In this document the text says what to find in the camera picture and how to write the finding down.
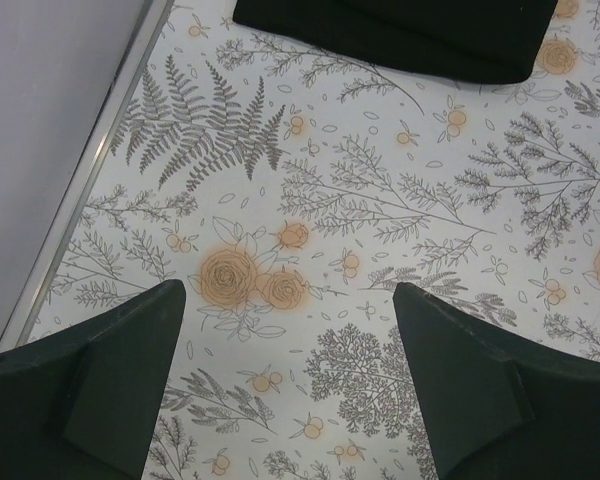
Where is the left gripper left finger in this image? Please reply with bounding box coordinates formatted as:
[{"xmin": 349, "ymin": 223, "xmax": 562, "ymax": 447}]
[{"xmin": 0, "ymin": 280, "xmax": 186, "ymax": 479}]

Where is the black cloth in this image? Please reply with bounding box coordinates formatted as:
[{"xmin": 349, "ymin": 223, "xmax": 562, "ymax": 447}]
[{"xmin": 233, "ymin": 0, "xmax": 557, "ymax": 84}]

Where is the floral table mat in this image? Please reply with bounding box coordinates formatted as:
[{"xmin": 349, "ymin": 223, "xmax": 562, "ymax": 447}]
[{"xmin": 28, "ymin": 1, "xmax": 600, "ymax": 479}]

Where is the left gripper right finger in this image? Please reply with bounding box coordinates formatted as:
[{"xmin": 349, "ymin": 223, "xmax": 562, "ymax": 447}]
[{"xmin": 393, "ymin": 283, "xmax": 600, "ymax": 479}]

